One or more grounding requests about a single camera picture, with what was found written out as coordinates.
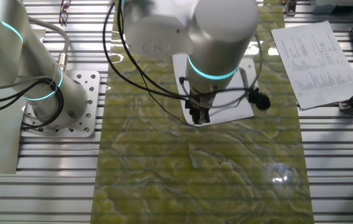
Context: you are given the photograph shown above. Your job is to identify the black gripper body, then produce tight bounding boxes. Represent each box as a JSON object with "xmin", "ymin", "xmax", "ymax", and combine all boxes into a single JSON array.
[{"xmin": 184, "ymin": 93, "xmax": 213, "ymax": 115}]

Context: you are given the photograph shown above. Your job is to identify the green marble pattern mat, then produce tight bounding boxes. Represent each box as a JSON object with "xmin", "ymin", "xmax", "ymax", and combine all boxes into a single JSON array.
[{"xmin": 90, "ymin": 0, "xmax": 316, "ymax": 224}]

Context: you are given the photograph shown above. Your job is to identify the printed white paper sheet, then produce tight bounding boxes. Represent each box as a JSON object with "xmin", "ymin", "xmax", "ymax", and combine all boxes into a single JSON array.
[{"xmin": 271, "ymin": 20, "xmax": 353, "ymax": 110}]

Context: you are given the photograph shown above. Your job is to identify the red framed eyeglasses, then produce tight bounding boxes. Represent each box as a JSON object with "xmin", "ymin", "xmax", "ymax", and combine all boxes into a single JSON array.
[{"xmin": 59, "ymin": 0, "xmax": 72, "ymax": 26}]

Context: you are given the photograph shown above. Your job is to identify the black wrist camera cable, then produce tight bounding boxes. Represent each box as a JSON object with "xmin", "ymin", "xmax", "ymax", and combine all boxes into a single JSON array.
[{"xmin": 102, "ymin": 0, "xmax": 263, "ymax": 127}]

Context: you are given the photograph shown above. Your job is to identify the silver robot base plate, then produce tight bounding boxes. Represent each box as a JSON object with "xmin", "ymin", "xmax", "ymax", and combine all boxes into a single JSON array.
[{"xmin": 20, "ymin": 70, "xmax": 101, "ymax": 138}]

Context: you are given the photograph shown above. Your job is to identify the grey metal bracket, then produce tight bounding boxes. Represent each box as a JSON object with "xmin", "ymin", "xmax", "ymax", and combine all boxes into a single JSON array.
[{"xmin": 283, "ymin": 0, "xmax": 298, "ymax": 17}]

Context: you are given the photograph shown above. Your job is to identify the grey robot power cable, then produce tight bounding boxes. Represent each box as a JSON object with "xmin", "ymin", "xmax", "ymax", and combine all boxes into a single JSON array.
[{"xmin": 28, "ymin": 16, "xmax": 70, "ymax": 73}]

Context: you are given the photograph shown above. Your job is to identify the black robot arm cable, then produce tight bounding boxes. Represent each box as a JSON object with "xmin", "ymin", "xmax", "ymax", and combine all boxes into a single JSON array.
[{"xmin": 0, "ymin": 76, "xmax": 65, "ymax": 129}]

